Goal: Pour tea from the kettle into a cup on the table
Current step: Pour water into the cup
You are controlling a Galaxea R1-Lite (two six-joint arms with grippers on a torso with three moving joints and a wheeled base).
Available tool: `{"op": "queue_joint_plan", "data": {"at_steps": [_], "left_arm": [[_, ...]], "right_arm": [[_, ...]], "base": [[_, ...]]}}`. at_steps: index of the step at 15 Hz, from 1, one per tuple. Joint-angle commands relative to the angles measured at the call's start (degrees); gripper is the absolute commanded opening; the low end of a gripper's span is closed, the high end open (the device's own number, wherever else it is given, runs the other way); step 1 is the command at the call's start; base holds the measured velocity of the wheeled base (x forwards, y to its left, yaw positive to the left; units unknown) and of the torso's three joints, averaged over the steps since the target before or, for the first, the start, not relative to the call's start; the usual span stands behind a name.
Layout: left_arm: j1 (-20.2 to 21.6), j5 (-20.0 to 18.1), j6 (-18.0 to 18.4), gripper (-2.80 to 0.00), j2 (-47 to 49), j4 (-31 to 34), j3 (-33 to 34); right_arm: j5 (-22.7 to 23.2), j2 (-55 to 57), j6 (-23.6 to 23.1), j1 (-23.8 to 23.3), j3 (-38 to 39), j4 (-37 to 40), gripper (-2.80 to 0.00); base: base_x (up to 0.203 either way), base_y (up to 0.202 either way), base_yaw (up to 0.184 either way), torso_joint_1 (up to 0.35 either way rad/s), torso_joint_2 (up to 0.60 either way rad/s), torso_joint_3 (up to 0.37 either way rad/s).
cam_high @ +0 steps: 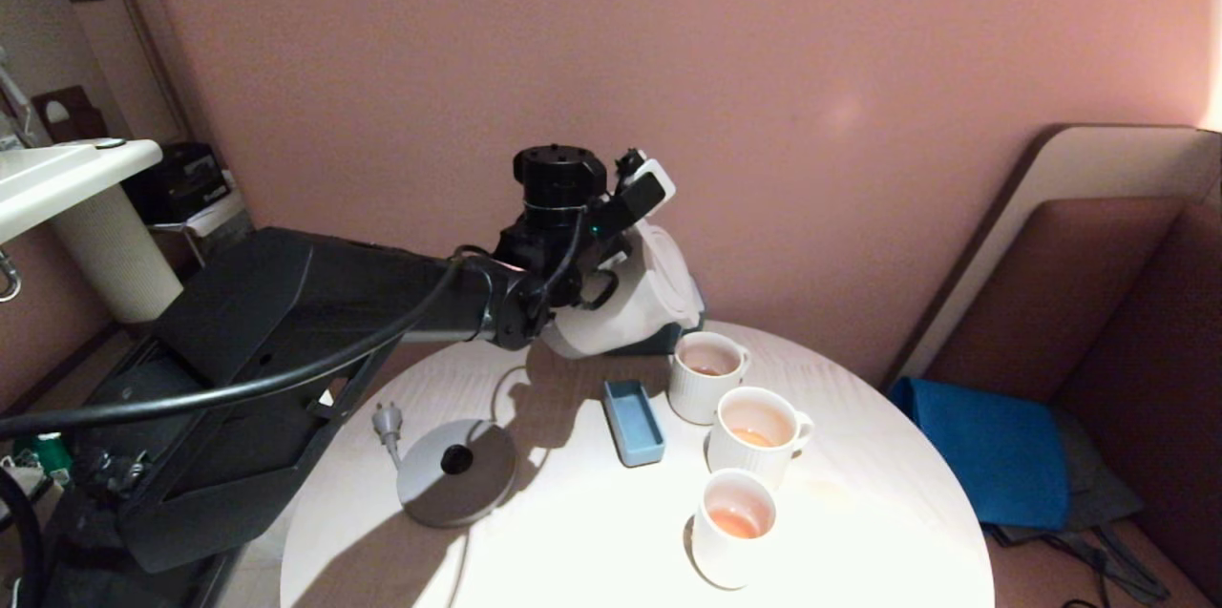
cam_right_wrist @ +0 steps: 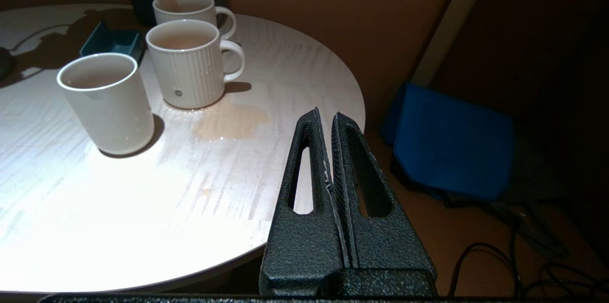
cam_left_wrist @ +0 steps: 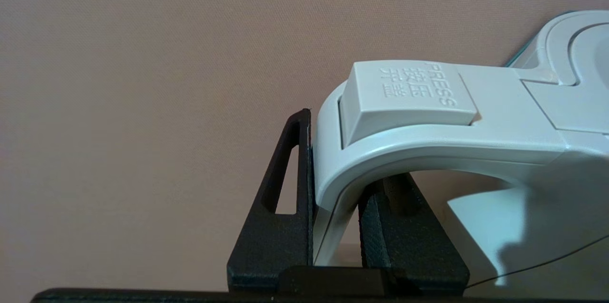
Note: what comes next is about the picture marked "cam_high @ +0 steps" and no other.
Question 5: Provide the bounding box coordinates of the white electric kettle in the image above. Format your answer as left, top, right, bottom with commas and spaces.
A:
544, 219, 706, 361

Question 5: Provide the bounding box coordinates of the grey-blue tissue box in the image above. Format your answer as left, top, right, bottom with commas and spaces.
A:
611, 307, 708, 358

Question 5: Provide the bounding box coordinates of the blue rectangular tray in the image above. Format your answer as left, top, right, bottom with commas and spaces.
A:
602, 380, 666, 468

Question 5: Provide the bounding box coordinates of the white ribbed mug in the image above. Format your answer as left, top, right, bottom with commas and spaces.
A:
706, 387, 813, 492
666, 332, 751, 427

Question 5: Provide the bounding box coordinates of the grey round kettle base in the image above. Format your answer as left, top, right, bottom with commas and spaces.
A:
396, 418, 518, 530

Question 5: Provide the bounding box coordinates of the metal folding rack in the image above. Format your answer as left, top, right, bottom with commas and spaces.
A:
148, 174, 259, 270

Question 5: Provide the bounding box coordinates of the black box appliance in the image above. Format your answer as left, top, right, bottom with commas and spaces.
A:
124, 142, 233, 227

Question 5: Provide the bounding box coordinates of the blue fabric bag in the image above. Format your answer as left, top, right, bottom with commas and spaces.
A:
888, 377, 1068, 533

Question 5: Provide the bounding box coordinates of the brown upholstered cushion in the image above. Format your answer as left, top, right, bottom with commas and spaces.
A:
921, 198, 1180, 399
1050, 203, 1222, 604

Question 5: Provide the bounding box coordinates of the white leaning board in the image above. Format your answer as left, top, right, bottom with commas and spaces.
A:
883, 124, 1222, 388

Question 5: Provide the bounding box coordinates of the brown wooden holder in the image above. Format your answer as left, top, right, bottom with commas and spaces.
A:
31, 86, 108, 146

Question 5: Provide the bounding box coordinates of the grey fabric bag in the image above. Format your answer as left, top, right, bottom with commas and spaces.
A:
983, 412, 1170, 604

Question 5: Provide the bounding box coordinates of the green bag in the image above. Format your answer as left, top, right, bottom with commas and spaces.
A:
10, 431, 73, 480

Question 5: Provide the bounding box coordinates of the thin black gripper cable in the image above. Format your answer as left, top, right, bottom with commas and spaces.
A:
544, 207, 623, 313

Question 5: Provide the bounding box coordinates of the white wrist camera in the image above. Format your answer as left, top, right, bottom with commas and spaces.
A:
616, 150, 677, 237

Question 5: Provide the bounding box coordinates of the thick black arm hose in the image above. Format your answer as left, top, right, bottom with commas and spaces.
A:
0, 250, 497, 442

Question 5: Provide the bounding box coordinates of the grey wall-mounted fixture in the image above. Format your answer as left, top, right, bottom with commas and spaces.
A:
0, 47, 39, 151

